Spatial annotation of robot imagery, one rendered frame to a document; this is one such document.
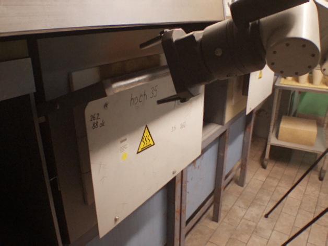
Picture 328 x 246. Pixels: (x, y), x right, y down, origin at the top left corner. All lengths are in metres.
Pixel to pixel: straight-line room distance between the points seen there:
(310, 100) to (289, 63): 4.23
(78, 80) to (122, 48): 0.20
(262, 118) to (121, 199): 3.09
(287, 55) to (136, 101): 0.50
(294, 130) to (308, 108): 1.64
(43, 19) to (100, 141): 0.42
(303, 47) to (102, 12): 0.26
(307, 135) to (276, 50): 2.70
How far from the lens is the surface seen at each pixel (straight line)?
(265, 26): 0.40
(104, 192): 0.78
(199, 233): 2.22
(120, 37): 0.89
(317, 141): 3.25
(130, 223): 1.31
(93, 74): 0.81
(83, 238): 1.01
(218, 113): 1.78
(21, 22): 0.34
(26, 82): 0.68
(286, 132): 3.05
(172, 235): 1.64
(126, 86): 0.57
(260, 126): 3.82
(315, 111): 4.65
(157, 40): 0.50
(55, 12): 0.36
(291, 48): 0.37
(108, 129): 0.72
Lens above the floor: 1.52
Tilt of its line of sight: 22 degrees down
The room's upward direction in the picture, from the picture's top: straight up
